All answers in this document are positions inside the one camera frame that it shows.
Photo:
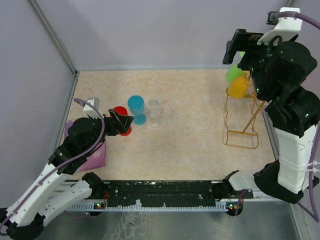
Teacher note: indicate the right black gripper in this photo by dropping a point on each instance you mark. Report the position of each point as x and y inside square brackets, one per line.
[250, 45]

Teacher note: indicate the green plastic wine glass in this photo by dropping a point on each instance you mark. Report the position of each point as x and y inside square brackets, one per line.
[234, 72]

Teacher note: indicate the clear wine glass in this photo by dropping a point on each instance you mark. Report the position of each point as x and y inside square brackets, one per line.
[154, 111]

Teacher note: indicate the red plastic wine glass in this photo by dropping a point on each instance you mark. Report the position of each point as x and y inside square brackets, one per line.
[122, 111]

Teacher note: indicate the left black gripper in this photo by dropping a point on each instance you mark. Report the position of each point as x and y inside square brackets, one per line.
[120, 125]

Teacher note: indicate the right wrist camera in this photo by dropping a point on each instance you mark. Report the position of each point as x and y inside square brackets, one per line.
[286, 27]

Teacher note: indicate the orange wine glass front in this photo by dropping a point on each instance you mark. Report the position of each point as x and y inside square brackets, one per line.
[239, 86]

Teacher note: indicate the gold wire glass rack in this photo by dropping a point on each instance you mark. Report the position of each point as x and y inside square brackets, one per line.
[240, 116]

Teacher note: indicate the blue plastic wine glass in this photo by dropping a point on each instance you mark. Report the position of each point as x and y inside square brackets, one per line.
[136, 106]

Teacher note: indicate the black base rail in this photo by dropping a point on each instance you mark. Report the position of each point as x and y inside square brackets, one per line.
[191, 193]

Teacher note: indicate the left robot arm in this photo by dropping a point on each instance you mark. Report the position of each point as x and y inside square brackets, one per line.
[28, 216]

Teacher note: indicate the white toothed cable duct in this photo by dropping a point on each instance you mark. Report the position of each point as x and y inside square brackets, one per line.
[91, 206]

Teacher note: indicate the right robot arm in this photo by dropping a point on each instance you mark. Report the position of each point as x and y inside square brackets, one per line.
[278, 69]

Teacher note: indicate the purple printed cloth bag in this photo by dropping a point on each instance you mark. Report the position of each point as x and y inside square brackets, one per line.
[96, 157]

